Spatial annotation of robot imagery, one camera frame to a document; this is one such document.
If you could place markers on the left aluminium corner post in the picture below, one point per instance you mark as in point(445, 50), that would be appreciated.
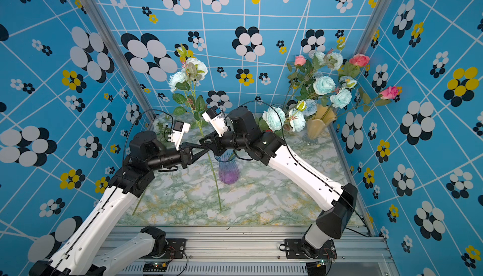
point(99, 21)

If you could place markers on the right circuit board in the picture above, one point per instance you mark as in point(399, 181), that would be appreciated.
point(316, 269)

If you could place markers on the red rose teal flower branch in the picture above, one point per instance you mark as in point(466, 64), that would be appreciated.
point(275, 119)

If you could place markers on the blue purple ribbed glass vase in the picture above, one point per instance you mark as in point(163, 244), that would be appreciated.
point(228, 171)

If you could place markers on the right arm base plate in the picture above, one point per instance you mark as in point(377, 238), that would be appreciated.
point(297, 249)

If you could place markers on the aluminium corner post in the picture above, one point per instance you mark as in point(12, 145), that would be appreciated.
point(372, 26)
point(99, 21)

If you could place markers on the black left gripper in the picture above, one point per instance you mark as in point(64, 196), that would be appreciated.
point(187, 153)

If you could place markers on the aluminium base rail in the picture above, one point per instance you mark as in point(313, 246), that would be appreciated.
point(254, 250)

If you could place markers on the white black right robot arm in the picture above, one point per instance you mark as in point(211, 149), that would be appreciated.
point(239, 131)

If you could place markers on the circuit board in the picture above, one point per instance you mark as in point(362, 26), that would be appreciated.
point(154, 267)
point(316, 269)

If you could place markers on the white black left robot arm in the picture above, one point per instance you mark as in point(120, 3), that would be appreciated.
point(79, 255)

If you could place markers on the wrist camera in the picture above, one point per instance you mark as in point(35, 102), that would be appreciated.
point(178, 130)
point(216, 120)

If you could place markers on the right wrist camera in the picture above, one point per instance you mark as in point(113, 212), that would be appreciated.
point(216, 120)

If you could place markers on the left circuit board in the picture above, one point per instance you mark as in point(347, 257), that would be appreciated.
point(154, 267)

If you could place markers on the yellow ceramic vase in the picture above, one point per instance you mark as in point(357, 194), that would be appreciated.
point(317, 123)

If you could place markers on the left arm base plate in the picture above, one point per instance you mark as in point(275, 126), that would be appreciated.
point(173, 249)

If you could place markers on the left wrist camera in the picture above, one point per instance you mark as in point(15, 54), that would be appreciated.
point(178, 130)

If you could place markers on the mixed flower bouquet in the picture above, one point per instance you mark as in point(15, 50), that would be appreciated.
point(328, 80)

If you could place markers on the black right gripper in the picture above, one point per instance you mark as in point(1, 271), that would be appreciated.
point(214, 139)

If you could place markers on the right aluminium corner post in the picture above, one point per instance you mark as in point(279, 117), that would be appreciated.
point(372, 26)

